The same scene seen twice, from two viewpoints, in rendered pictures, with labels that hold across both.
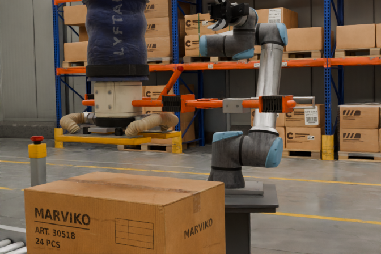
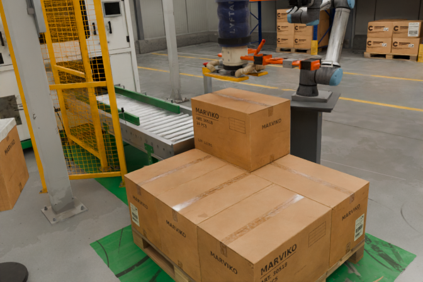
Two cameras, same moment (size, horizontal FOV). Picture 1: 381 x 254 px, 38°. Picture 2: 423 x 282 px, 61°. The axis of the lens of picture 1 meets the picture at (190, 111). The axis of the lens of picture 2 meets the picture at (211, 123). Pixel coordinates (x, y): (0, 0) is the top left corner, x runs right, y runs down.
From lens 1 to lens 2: 65 cm
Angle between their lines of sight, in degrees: 25
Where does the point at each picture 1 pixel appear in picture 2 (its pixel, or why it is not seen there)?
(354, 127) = not seen: outside the picture
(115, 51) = (230, 31)
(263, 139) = (328, 69)
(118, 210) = (230, 113)
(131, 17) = (238, 12)
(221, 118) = (348, 30)
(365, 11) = not seen: outside the picture
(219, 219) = (286, 118)
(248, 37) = (315, 13)
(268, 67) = (337, 24)
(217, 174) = (301, 88)
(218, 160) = (302, 80)
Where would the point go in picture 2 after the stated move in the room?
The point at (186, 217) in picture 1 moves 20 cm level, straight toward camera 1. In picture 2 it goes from (263, 119) to (257, 129)
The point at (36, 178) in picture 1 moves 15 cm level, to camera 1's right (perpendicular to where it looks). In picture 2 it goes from (206, 85) to (221, 85)
